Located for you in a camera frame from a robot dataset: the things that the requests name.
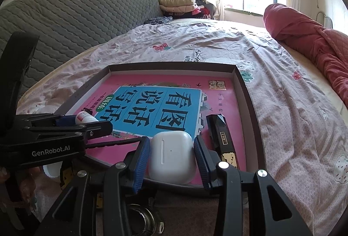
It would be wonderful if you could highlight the white pill bottle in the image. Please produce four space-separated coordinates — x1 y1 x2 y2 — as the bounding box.
75 111 99 125

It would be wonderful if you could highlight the silver metal door knob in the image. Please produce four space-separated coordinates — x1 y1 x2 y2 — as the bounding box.
127 204 165 236

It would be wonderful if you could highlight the white earbuds case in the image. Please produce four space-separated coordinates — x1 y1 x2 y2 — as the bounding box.
148 130 196 185

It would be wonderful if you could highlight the black and gold lipstick box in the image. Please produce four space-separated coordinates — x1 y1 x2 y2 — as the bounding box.
206 114 238 168

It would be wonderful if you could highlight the black and yellow wristwatch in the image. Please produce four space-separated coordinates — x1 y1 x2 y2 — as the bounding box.
56 136 151 212

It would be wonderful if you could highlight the white plastic jar lid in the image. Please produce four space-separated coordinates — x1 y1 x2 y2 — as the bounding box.
42 162 62 179

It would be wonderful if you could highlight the person's left hand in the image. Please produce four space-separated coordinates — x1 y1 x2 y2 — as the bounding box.
1 167 40 211

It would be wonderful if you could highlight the shallow grey cardboard box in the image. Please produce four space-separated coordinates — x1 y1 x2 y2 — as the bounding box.
52 61 266 196

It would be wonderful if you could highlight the pink and blue book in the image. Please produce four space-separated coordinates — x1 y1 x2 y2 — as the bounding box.
66 73 247 185

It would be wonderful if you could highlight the pink patterned bed sheet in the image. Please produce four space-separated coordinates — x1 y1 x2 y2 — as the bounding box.
17 21 347 235

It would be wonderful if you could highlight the grey quilted headboard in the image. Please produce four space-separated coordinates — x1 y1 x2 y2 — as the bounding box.
1 0 162 95

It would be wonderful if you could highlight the red quilted duvet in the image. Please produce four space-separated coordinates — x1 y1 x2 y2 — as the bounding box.
263 3 347 104

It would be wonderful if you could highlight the folded clothes pile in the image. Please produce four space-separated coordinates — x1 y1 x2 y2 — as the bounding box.
158 0 215 20

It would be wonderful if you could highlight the white metal chair frame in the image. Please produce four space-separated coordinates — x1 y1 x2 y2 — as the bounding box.
316 11 333 29

